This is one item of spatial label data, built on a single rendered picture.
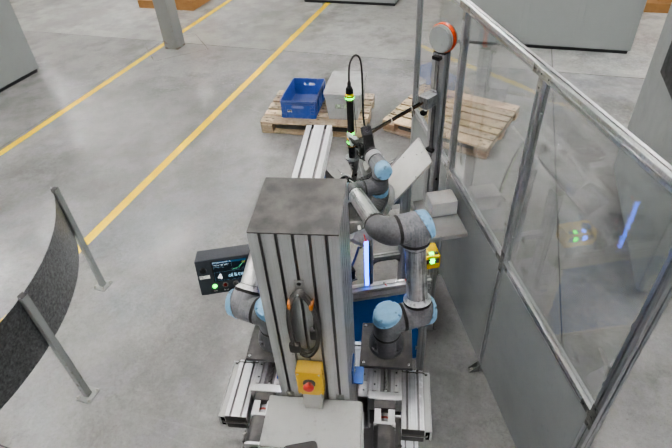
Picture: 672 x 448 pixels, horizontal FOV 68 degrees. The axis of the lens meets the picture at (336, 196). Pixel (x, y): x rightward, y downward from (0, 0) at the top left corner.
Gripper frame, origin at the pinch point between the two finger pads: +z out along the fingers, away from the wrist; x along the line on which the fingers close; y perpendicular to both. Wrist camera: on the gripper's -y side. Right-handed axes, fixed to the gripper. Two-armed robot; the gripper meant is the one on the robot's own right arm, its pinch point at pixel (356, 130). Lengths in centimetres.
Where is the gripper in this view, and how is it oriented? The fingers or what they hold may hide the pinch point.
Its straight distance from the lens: 242.3
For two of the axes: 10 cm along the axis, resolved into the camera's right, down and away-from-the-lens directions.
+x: 9.5, -2.4, 2.2
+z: -3.2, -5.7, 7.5
